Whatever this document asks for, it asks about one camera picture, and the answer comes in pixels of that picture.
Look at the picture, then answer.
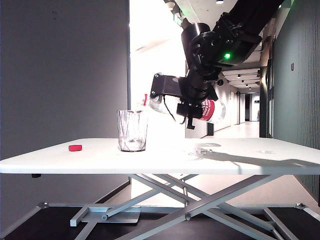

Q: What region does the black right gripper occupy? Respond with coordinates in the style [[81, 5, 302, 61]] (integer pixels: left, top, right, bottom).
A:
[[176, 71, 219, 130]]

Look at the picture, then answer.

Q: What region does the clear water bottle red label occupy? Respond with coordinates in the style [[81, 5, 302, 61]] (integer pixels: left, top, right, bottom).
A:
[[136, 93, 227, 125]]

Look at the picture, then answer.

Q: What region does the clear faceted glass cup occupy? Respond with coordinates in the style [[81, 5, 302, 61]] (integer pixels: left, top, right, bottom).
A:
[[116, 109, 149, 153]]

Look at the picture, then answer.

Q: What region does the black camera cable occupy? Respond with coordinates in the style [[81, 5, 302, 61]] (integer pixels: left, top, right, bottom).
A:
[[162, 94, 187, 125]]

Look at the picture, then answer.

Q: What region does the grey scissor lift table frame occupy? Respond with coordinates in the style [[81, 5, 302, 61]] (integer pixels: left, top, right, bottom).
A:
[[36, 174, 320, 240]]

